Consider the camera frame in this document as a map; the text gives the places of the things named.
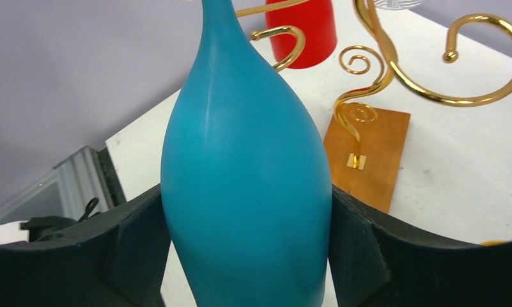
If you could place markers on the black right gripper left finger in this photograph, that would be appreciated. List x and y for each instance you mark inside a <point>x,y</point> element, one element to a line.
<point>116,258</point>

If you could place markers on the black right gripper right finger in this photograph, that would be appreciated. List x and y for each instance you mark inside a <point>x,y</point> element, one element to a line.
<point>378,260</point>

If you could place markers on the gold spiral rack wooden base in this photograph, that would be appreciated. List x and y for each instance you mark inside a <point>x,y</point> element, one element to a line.
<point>364,144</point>

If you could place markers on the blue plastic goblet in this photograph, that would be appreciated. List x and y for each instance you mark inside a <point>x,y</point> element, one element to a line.
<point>245,181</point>

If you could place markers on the red plastic goblet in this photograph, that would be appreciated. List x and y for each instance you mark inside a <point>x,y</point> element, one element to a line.
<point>315,18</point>

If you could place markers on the patterned clear glass goblet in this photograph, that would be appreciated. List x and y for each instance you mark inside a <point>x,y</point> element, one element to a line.
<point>397,4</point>

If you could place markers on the orange plastic goblet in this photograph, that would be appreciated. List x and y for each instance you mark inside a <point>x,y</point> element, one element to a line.
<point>493,242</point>

